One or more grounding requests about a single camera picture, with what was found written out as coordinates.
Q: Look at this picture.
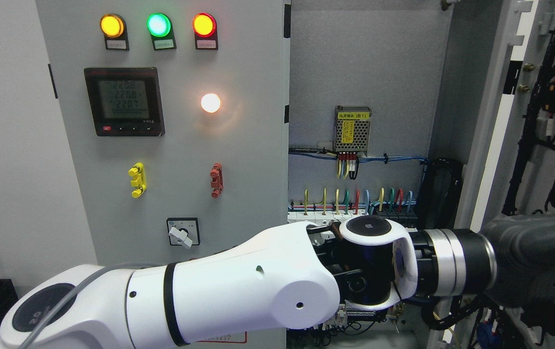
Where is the grey robotic right hand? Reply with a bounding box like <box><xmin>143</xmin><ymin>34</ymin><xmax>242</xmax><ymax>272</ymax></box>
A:
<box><xmin>481</xmin><ymin>214</ymin><xmax>555</xmax><ymax>307</ymax></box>

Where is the grey cabinet door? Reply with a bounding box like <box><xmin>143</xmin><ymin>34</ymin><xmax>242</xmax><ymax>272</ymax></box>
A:
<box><xmin>440</xmin><ymin>0</ymin><xmax>555</xmax><ymax>349</ymax></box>
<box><xmin>35</xmin><ymin>0</ymin><xmax>291</xmax><ymax>346</ymax></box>

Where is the lower relay terminal row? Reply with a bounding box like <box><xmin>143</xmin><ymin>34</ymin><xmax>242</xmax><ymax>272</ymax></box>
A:
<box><xmin>314</xmin><ymin>302</ymin><xmax>405</xmax><ymax>336</ymax></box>

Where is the perforated metal power supply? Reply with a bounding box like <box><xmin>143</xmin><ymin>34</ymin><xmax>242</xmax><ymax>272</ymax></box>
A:
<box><xmin>333</xmin><ymin>105</ymin><xmax>372</xmax><ymax>153</ymax></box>

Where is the red electric hazard sticker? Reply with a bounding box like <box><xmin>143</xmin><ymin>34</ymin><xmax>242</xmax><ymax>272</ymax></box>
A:
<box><xmin>198</xmin><ymin>332</ymin><xmax>248</xmax><ymax>344</ymax></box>

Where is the red test terminal block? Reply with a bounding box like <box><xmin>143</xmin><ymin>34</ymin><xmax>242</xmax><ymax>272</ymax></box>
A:
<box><xmin>210</xmin><ymin>163</ymin><xmax>224</xmax><ymax>199</ymax></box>

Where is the white glowing indicator lamp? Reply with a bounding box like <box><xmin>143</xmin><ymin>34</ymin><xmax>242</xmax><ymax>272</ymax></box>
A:
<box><xmin>200</xmin><ymin>93</ymin><xmax>221</xmax><ymax>113</ymax></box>

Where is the red indicator lamp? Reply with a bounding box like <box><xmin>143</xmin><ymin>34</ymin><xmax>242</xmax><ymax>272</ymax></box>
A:
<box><xmin>192</xmin><ymin>13</ymin><xmax>217</xmax><ymax>38</ymax></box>

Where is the yellow test terminal block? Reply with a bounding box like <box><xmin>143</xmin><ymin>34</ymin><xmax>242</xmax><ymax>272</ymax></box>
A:
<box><xmin>128</xmin><ymin>162</ymin><xmax>147</xmax><ymax>198</ymax></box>

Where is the black digital power meter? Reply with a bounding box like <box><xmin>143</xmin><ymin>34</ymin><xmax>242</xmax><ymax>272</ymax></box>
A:
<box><xmin>83</xmin><ymin>67</ymin><xmax>166</xmax><ymax>137</ymax></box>

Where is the green indicator lamp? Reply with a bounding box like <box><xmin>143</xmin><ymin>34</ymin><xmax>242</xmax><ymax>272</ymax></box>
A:
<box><xmin>147</xmin><ymin>13</ymin><xmax>171</xmax><ymax>38</ymax></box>

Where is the yellow indicator lamp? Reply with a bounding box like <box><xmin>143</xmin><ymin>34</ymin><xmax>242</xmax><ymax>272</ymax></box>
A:
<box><xmin>100</xmin><ymin>14</ymin><xmax>125</xmax><ymax>38</ymax></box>

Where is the black right cable conduit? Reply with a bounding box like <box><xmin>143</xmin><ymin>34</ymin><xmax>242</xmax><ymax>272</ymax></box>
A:
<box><xmin>416</xmin><ymin>158</ymin><xmax>464</xmax><ymax>231</ymax></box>

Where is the white rotary selector switch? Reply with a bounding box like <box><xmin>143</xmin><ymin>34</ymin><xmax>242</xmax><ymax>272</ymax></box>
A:
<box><xmin>166</xmin><ymin>217</ymin><xmax>201</xmax><ymax>249</ymax></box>

